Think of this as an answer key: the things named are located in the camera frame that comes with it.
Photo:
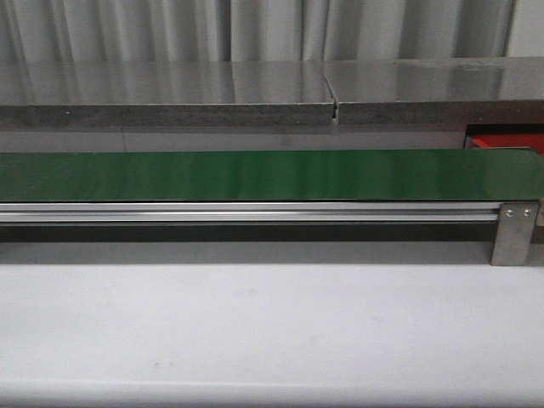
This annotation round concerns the left grey stone slab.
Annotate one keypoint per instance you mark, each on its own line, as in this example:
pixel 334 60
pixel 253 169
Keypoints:
pixel 164 94

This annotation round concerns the grey stone slab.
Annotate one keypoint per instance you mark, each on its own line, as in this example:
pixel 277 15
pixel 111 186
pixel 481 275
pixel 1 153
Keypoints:
pixel 164 94
pixel 457 91

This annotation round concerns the grey pleated curtain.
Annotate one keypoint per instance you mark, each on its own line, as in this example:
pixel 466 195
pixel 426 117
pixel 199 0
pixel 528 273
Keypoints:
pixel 78 31

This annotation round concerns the right grey stone slab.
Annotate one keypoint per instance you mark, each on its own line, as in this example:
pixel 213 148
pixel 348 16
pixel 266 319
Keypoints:
pixel 457 91

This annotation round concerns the steel conveyor support bracket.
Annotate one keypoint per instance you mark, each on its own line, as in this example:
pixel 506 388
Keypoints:
pixel 516 223

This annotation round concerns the red plastic tray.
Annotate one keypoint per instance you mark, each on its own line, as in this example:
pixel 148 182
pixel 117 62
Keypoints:
pixel 533 141

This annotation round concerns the aluminium conveyor side rail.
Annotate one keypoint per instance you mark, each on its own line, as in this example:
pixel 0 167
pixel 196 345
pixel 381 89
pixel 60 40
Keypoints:
pixel 302 211

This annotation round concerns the green conveyor belt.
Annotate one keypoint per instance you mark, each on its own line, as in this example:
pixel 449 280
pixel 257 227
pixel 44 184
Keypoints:
pixel 274 175

